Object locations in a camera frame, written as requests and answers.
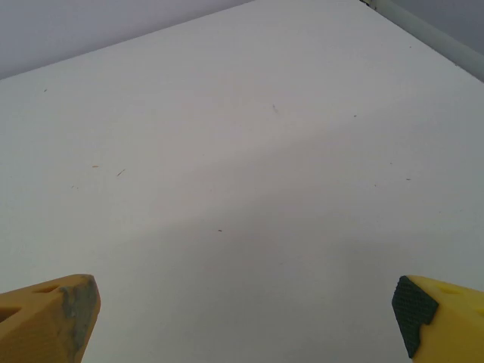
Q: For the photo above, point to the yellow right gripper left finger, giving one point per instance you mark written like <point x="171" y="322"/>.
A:
<point x="34" y="325"/>

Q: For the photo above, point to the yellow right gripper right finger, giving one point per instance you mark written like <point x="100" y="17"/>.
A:
<point x="453" y="325"/>

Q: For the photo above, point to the aluminium table side rail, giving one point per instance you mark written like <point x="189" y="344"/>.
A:
<point x="427" y="34"/>

